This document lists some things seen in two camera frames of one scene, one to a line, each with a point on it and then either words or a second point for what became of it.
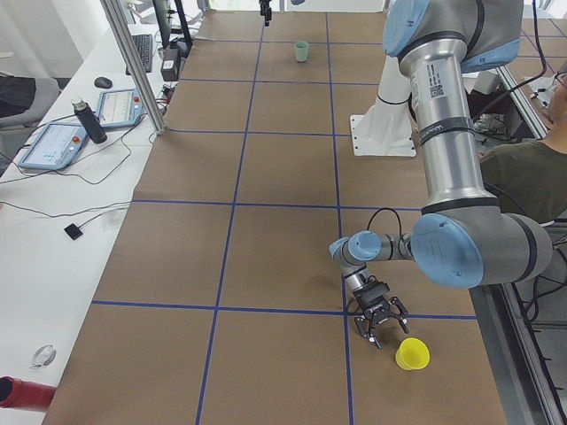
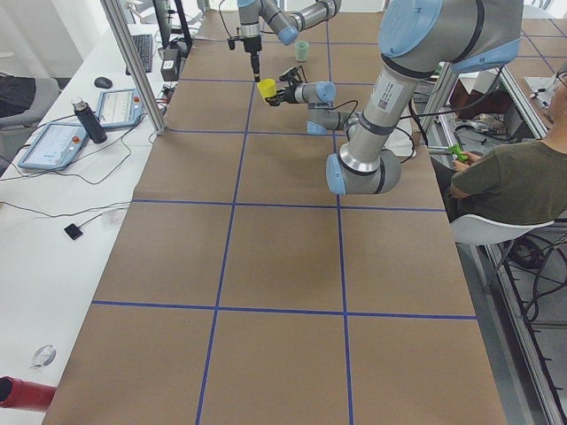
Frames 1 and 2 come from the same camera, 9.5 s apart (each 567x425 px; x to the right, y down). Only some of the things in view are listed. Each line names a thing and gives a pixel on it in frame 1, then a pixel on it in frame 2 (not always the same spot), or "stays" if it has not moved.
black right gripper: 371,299 to 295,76
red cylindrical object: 19,393 stays
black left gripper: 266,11 to 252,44
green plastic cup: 301,50 stays
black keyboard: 143,45 stays
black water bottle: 89,119 stays
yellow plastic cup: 412,353 to 267,87
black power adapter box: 169,65 stays
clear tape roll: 43,356 stays
